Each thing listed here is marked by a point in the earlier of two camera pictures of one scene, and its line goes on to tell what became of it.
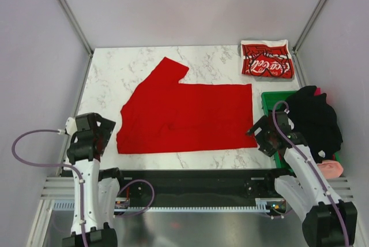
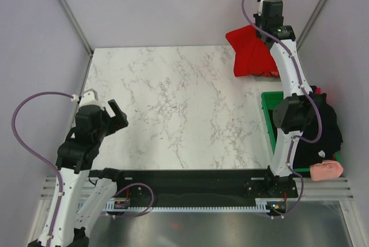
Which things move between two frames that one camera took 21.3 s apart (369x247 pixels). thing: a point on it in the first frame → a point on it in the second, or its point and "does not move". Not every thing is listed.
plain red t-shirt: [165, 115] → [252, 55]
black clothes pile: [317, 118] does not move
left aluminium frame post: [66, 6] does not move
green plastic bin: [268, 100] does not move
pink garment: [331, 169] does not move
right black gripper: [264, 148] → [258, 18]
